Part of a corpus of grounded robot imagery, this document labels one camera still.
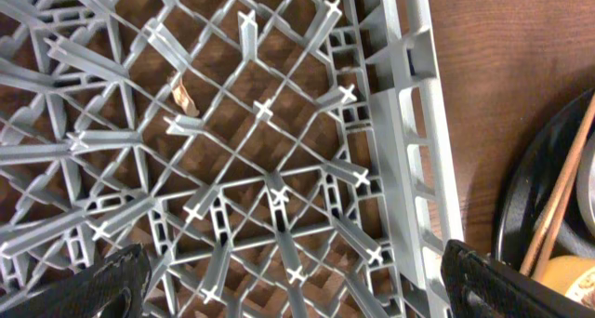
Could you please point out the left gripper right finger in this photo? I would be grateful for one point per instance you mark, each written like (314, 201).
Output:
(480, 286)

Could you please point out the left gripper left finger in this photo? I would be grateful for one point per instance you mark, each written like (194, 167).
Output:
(114, 287)

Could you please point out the yellow bowl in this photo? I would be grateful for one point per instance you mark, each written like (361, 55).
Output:
(572, 277)

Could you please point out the grey round plate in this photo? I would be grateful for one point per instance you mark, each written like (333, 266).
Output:
(585, 185)

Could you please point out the small brown scrap in rack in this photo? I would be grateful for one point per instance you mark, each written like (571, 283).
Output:
(182, 97)

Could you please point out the grey plastic dishwasher rack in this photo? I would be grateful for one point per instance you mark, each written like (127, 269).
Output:
(317, 180)

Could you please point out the wooden chopstick upper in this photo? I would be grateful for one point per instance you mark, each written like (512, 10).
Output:
(533, 254)

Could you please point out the wooden chopstick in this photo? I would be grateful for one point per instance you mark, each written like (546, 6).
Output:
(554, 229)
(533, 254)

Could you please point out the wooden chopstick lower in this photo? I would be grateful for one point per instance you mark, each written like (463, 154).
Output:
(554, 229)

